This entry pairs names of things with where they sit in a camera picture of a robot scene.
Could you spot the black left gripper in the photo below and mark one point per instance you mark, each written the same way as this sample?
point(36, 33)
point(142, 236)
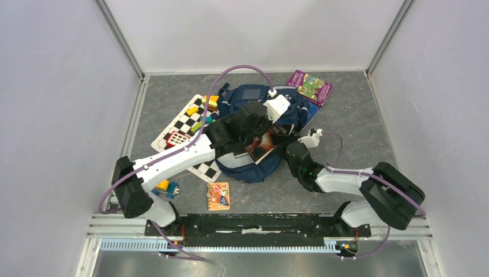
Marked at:
point(267, 121)

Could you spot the sunset cover paperback book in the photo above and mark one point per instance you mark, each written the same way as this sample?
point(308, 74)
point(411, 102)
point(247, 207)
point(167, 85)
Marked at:
point(266, 145)

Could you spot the navy blue student backpack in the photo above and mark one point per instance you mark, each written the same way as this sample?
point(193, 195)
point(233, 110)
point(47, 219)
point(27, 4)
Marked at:
point(241, 167)

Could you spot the purple green paperback book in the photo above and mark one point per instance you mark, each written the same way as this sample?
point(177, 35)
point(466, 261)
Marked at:
point(313, 88)

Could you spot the blue Animal Farm book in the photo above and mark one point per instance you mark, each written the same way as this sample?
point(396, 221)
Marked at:
point(313, 111)

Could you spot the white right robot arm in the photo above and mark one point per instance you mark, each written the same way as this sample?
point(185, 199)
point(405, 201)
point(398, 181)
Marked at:
point(389, 197)

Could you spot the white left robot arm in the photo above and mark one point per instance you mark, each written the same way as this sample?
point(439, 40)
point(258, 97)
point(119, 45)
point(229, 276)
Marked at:
point(133, 182)

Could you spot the teal toy block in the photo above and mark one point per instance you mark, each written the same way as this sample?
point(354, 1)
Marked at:
point(206, 120)

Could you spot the orange yellow wedge block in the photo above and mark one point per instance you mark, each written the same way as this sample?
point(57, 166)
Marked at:
point(211, 102)

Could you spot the yellow toy block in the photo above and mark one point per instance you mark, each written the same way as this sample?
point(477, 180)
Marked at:
point(192, 111)

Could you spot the black white chessboard mat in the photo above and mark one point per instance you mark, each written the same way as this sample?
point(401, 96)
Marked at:
point(182, 123)

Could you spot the red window toy block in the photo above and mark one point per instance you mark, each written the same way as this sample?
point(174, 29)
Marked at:
point(175, 138)

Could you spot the orange spiral notebook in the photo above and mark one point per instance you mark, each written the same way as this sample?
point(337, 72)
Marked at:
point(218, 196)

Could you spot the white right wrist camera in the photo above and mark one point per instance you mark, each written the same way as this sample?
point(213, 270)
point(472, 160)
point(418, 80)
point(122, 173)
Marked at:
point(312, 139)

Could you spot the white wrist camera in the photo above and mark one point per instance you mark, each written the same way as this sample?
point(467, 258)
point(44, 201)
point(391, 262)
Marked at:
point(312, 139)
point(276, 105)

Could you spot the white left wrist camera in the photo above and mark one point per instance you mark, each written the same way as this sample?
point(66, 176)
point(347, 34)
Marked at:
point(276, 105)

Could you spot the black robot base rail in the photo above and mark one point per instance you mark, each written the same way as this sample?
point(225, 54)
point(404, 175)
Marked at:
point(261, 230)

